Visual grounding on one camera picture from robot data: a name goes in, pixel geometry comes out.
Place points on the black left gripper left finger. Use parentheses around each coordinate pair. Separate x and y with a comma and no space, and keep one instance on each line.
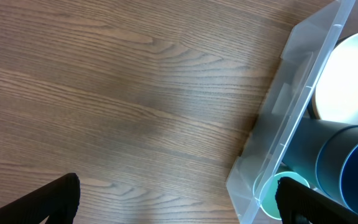
(55,202)

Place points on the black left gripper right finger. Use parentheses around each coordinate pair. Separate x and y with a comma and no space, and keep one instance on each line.
(299,204)

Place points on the small green cup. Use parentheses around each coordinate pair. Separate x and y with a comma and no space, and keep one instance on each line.
(269,205)

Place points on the large cream bowl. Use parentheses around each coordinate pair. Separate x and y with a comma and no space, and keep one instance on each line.
(336,93)

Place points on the dark blue bowl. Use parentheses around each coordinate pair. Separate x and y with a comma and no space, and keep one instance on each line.
(310,109)

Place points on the dark blue tall cup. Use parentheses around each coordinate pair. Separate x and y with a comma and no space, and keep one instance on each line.
(337,168)
(310,137)

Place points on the clear plastic storage bin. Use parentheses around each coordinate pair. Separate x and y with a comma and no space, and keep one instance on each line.
(302,61)

